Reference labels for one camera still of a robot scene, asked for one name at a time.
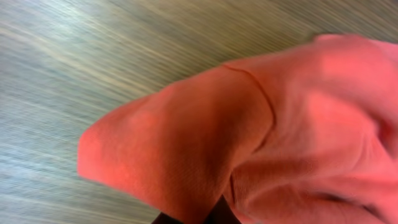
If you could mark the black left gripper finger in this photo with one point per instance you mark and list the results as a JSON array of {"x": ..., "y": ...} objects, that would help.
[{"x": 221, "y": 213}]

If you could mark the red t-shirt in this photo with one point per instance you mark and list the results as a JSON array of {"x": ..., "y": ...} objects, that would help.
[{"x": 306, "y": 135}]

